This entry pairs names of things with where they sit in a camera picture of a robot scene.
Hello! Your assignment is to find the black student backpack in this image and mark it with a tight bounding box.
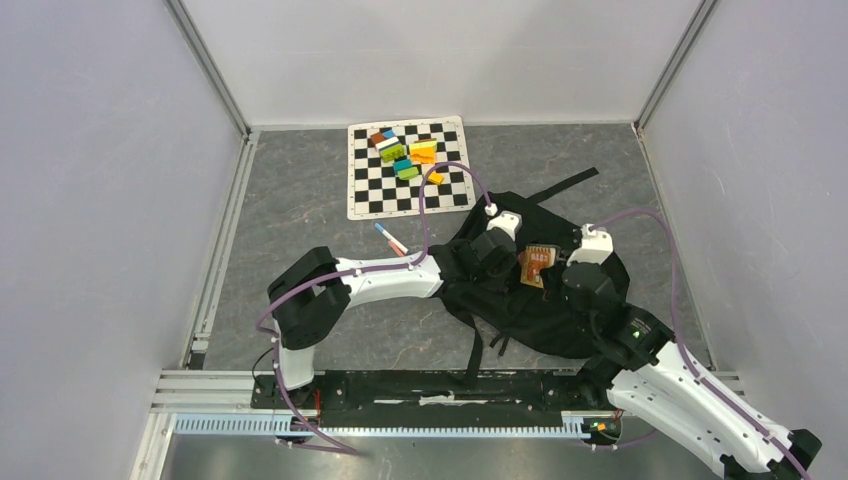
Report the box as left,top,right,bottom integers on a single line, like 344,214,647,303
445,167,630,360

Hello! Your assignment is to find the blue white marker pen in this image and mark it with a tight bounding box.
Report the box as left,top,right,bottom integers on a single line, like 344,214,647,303
374,223,409,255

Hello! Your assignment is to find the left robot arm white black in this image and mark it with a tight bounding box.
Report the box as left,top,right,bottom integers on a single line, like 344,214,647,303
267,226,518,408

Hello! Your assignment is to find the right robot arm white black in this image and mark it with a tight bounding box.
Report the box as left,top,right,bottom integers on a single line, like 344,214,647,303
541,262,823,479

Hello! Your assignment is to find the small yellow toy block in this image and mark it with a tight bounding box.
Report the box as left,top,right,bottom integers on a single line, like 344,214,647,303
427,173,444,185

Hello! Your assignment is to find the red pencil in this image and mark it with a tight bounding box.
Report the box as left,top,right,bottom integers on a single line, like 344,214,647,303
388,241,406,257

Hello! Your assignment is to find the light green toy block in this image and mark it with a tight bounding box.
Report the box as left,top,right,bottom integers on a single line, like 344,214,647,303
397,166,420,181

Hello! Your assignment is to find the yellow orange block stack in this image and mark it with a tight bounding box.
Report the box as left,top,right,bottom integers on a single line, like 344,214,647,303
407,139,438,164

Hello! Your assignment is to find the teal toy block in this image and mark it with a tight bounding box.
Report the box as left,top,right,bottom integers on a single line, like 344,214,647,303
393,159,414,174

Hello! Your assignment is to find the black white chessboard mat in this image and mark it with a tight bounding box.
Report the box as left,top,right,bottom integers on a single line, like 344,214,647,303
346,116,476,220

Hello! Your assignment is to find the green toy block stack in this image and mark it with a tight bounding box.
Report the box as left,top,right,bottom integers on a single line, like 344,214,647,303
379,144,406,163

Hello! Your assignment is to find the brown blue white block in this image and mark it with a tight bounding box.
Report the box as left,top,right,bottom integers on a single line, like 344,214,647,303
369,129,400,151

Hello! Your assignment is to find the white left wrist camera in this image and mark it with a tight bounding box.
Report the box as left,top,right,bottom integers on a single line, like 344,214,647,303
484,202,522,242

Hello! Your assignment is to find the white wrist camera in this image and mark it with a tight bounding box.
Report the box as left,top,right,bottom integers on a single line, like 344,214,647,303
484,202,522,242
566,223,614,266

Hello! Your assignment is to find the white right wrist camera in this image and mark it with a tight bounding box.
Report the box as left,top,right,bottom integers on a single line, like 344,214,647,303
566,223,614,266

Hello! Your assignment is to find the slotted cable duct rail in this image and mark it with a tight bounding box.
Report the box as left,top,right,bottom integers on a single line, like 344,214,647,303
173,413,590,440

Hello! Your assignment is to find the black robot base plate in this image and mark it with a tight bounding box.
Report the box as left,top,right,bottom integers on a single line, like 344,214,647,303
250,369,623,430

